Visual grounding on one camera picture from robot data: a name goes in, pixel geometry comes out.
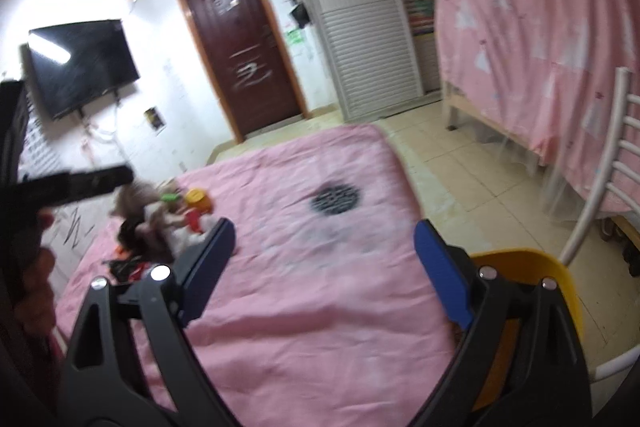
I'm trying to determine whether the beige plush toy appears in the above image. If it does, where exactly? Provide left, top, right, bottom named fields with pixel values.
left=111, top=180, right=174, bottom=263

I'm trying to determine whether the yellow plastic trash bin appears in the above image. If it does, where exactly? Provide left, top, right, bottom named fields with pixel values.
left=471, top=248, right=584, bottom=412

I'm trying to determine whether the person's left hand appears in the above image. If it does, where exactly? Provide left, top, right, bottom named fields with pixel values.
left=14, top=209, right=58, bottom=338

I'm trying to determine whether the yellow toy pot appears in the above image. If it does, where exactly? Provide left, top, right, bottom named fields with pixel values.
left=183, top=188, right=214, bottom=213

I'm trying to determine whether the pink bed sheet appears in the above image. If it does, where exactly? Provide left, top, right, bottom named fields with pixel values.
left=53, top=121, right=458, bottom=427

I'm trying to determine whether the white metal chair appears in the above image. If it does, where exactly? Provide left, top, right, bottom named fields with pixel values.
left=557, top=66, right=640, bottom=383

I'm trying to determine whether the dark brown wooden door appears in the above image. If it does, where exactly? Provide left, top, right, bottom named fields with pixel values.
left=179, top=0, right=308, bottom=143

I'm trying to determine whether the black hanging bag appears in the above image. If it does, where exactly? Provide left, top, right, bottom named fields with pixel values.
left=290, top=3, right=311, bottom=29

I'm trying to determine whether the pink bed curtain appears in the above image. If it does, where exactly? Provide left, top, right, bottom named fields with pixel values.
left=435, top=0, right=639, bottom=221

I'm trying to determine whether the wall mounted black television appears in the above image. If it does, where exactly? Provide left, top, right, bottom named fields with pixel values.
left=27, top=20, right=140, bottom=119

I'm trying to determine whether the wooden bunk bed frame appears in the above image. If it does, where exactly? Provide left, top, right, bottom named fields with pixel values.
left=440, top=80, right=546, bottom=176

